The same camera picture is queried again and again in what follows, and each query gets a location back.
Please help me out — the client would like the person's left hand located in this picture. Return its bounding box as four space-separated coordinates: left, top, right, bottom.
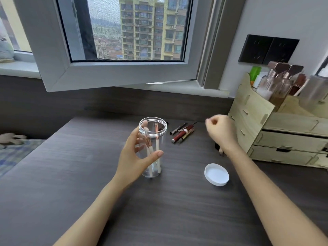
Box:
114 120 164 189

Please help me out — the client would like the person's right hand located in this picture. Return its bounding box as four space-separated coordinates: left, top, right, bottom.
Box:
206 115 240 153

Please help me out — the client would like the clear plastic jar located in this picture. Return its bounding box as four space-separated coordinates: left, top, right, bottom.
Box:
139 117 168 179

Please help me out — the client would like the person's left forearm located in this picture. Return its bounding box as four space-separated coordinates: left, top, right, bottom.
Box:
52 175 134 246

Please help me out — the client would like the person's right forearm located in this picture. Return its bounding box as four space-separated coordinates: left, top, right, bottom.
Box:
222 144 328 246

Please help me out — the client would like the gold brown cosmetic pencil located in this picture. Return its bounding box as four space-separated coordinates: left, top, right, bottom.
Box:
179 129 195 145

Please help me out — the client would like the dark red lip gloss tube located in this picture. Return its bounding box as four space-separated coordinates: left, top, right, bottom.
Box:
171 125 194 144

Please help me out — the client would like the black silver eyeliner pen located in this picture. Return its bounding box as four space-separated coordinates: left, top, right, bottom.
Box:
170 122 188 136

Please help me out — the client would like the white round jar lid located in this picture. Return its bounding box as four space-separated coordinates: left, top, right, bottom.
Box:
204 163 230 187

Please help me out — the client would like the green bottle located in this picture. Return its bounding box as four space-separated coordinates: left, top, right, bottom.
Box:
250 66 262 87

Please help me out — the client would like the clear bottle rose gold cap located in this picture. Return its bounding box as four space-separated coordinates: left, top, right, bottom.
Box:
256 61 283 101

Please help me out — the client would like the light wooden drawer organizer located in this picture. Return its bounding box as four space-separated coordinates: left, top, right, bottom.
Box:
228 73 328 169

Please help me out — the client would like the amber bottle rose gold cap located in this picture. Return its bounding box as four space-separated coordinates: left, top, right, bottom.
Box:
269 65 304 112

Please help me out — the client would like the brown cosmetic bottle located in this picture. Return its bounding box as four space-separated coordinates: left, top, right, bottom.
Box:
290 73 307 97

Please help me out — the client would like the frosted grey jar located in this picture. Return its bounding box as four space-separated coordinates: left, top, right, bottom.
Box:
298 75 328 111

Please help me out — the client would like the blue plaid blanket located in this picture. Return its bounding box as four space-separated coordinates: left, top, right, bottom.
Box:
0 139 47 177

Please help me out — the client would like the grey framed window sash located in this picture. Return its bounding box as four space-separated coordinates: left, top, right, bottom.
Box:
13 0 226 93

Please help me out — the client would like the beige plush toy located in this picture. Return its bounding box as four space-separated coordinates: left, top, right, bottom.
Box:
0 133 27 149

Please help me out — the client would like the white handled makeup brush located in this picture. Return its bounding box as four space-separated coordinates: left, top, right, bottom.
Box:
144 127 155 177
154 122 162 174

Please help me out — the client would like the grey window frame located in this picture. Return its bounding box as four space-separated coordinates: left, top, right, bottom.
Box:
197 0 247 90

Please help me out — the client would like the black wall socket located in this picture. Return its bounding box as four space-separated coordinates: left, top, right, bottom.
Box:
238 34 274 65
264 37 300 65

